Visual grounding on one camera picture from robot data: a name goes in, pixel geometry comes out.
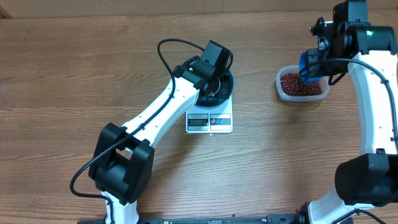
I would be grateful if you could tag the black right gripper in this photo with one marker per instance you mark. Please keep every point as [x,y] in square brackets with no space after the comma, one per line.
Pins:
[313,63]

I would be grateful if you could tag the blue bowl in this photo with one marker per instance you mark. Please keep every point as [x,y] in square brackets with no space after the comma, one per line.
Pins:
[213,105]

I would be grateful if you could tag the blue plastic scoop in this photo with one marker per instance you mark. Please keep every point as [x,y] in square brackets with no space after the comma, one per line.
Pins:
[303,62]

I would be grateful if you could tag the red beans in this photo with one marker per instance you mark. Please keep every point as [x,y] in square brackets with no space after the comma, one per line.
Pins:
[292,85]

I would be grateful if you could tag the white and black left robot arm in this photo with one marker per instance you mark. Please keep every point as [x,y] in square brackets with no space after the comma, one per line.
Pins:
[200,89]

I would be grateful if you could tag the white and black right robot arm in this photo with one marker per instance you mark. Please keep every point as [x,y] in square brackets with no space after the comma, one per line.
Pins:
[351,45]

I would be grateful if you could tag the white digital kitchen scale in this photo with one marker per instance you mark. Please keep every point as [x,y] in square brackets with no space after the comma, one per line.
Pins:
[210,120]

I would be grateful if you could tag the clear plastic container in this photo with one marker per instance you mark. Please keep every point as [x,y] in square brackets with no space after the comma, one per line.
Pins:
[295,99]

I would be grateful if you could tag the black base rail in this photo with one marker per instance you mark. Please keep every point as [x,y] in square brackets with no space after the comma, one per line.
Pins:
[269,219]

